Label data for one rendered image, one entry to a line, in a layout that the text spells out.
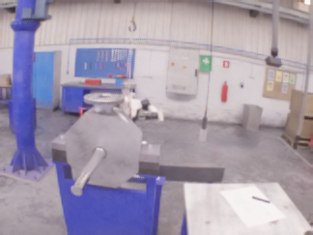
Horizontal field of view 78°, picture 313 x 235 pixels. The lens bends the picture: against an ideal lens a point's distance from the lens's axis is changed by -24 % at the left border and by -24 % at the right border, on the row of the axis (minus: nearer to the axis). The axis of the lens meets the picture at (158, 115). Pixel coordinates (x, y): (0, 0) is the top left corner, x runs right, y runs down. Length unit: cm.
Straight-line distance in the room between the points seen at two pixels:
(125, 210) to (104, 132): 59
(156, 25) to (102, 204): 563
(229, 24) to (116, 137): 586
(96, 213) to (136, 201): 35
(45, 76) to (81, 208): 563
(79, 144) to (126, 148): 30
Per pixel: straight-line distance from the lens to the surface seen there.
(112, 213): 176
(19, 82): 324
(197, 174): 195
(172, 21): 672
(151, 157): 146
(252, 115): 654
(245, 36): 698
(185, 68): 627
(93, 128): 145
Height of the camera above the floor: 168
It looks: 14 degrees down
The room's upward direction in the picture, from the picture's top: 5 degrees clockwise
